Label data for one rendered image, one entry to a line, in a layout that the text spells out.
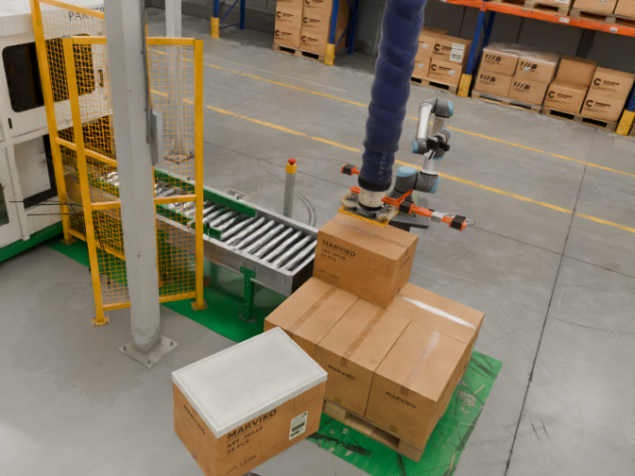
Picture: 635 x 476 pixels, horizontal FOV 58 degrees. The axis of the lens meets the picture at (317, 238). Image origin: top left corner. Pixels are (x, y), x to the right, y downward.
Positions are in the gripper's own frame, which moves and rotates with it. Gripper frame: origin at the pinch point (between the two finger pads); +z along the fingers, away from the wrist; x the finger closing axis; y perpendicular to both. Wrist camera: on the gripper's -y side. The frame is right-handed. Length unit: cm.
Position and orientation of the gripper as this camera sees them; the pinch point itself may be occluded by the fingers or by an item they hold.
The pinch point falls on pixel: (431, 150)
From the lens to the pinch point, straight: 390.4
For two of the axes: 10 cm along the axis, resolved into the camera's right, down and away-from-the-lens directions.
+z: -4.7, 4.2, -7.8
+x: 1.0, -8.5, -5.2
